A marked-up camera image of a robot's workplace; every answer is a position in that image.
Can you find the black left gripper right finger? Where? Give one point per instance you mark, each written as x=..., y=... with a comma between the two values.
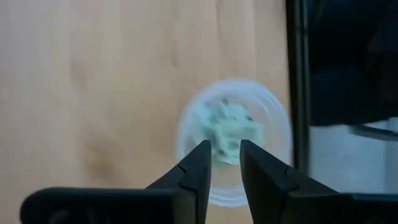
x=267, y=193

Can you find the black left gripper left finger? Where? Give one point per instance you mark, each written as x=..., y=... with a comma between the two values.
x=192, y=186

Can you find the green printed sugar packet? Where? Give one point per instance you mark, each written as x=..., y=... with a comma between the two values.
x=245, y=130
x=227, y=152
x=214, y=121

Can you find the clear plastic bowl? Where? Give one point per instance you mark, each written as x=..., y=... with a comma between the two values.
x=273, y=105

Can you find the black aluminium table frame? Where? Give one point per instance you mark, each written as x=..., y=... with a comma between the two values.
x=298, y=77

